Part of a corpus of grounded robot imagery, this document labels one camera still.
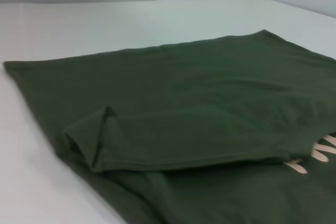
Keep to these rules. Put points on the dark green t-shirt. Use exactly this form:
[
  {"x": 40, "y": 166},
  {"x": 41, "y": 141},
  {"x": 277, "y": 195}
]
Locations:
[{"x": 197, "y": 90}]

